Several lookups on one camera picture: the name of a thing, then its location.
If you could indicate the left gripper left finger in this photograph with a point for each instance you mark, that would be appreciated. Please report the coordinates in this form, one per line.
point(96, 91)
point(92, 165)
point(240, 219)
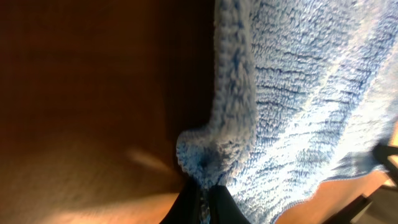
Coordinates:
point(186, 207)

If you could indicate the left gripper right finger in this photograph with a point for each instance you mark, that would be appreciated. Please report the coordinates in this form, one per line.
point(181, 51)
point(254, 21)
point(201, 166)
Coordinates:
point(223, 209)

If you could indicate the blue microfibre cloth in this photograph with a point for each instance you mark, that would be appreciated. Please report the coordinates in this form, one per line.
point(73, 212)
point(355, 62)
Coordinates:
point(303, 91)

